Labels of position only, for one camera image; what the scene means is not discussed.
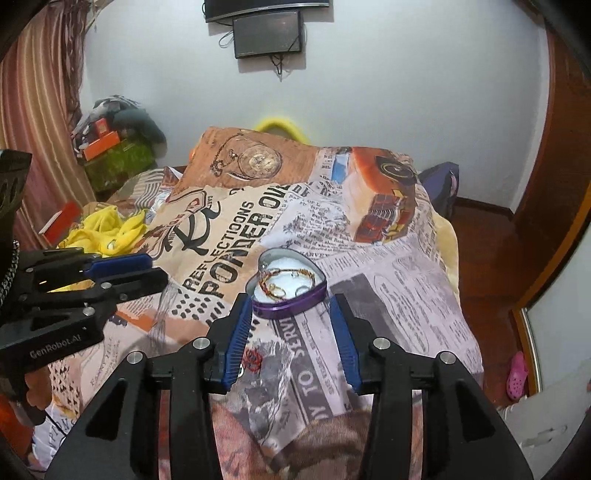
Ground white board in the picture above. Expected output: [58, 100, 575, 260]
[501, 369, 591, 480]

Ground red beaded bracelet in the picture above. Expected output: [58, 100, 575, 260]
[242, 348, 265, 373]

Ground braided cord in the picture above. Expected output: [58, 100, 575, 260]
[0, 239, 20, 306]

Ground yellow plastic hoop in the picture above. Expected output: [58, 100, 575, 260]
[255, 117, 306, 142]

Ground brown striped bedding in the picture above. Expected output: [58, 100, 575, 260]
[104, 166, 186, 214]

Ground small black monitor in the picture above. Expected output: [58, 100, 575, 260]
[232, 10, 306, 60]

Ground dark blue bag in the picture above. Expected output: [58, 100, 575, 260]
[418, 161, 461, 219]

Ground grey garment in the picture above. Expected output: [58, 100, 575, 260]
[113, 108, 167, 145]

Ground yellow cloth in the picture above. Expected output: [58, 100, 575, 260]
[55, 205, 149, 258]

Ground green patterned bag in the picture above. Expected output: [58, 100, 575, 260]
[83, 138, 156, 193]

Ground yellow blanket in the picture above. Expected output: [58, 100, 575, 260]
[434, 216, 463, 298]

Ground black wall television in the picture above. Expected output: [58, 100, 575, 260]
[203, 0, 331, 23]

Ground beaded bracelets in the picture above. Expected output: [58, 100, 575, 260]
[263, 267, 318, 297]

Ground red box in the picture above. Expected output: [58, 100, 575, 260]
[39, 202, 82, 246]

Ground pink clog shoe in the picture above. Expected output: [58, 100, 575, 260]
[506, 351, 529, 400]

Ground brown wooden door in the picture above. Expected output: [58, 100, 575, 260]
[512, 28, 591, 315]

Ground brown striped curtain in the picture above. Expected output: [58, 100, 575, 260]
[0, 0, 100, 250]

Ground pile of clothes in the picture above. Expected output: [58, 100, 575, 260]
[71, 95, 167, 192]

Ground flat orange box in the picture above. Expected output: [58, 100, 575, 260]
[82, 130, 122, 161]

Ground red string bracelet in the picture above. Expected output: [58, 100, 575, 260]
[259, 274, 289, 303]

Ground purple heart-shaped tin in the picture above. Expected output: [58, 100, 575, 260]
[246, 249, 328, 319]

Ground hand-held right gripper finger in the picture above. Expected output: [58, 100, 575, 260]
[328, 292, 529, 480]

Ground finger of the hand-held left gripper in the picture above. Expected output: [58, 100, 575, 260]
[21, 248, 153, 280]
[18, 268, 169, 320]

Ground printed blanket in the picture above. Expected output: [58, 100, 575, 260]
[32, 127, 484, 480]

